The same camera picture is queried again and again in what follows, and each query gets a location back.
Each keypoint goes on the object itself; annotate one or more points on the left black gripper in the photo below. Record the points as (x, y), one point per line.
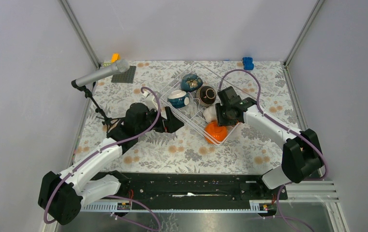
(171, 124)

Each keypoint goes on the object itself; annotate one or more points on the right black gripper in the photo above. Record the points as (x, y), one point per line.
(221, 121)

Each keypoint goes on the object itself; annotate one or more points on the white flower-shaped bowl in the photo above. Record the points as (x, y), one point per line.
(210, 114)

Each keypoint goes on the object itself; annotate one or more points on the orange bowl white inside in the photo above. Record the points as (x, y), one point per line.
(218, 133)

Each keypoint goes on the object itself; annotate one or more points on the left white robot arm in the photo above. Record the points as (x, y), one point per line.
(63, 195)

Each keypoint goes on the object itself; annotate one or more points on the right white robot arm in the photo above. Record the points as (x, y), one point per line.
(301, 153)

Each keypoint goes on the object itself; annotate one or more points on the teal square ceramic cup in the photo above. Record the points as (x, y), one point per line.
(179, 99)

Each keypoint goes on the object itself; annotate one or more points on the black bowl patterned rim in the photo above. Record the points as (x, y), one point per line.
(206, 96)

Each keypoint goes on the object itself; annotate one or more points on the floral table mat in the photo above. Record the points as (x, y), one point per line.
(246, 151)

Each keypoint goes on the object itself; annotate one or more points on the dark blue floral bowl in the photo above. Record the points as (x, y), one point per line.
(191, 82)

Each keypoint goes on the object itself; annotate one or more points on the blue toy brick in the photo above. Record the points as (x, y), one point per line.
(248, 63)

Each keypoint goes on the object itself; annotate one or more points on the grey lego baseplate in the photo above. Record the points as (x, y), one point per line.
(126, 77)

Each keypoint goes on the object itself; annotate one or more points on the silver microphone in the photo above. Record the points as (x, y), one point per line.
(118, 67)

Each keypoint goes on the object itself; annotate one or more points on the yellow toy brick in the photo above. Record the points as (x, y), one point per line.
(115, 57)

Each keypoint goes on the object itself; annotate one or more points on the white wire dish rack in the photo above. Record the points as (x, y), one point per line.
(191, 96)

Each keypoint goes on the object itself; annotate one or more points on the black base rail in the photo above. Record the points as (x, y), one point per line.
(193, 191)

